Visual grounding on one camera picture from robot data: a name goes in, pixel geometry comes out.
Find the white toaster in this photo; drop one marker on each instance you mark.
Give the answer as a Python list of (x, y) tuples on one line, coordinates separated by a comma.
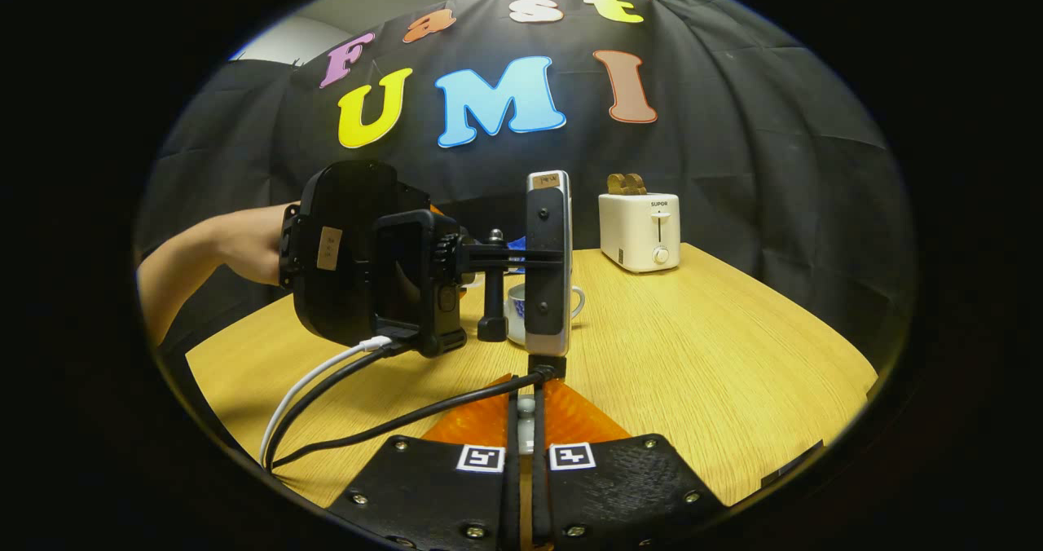
[(640, 237)]

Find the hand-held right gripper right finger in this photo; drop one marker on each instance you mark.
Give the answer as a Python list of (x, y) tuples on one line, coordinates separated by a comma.
[(619, 486)]

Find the white teacup lid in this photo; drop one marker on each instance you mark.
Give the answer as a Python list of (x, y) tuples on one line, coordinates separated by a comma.
[(525, 409)]

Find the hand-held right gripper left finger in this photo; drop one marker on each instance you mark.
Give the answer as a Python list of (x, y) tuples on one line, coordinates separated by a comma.
[(444, 486)]

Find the blue folded towel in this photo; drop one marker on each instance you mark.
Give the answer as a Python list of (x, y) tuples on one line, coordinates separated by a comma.
[(516, 249)]

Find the toast slice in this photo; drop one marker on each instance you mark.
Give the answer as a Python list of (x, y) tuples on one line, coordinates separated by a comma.
[(636, 184), (616, 184)]

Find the white blue-patterned teacup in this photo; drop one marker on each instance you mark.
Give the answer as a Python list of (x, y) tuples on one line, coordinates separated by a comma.
[(515, 315)]

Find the black backdrop cloth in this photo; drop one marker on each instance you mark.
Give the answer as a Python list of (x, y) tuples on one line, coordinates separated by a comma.
[(774, 168)]

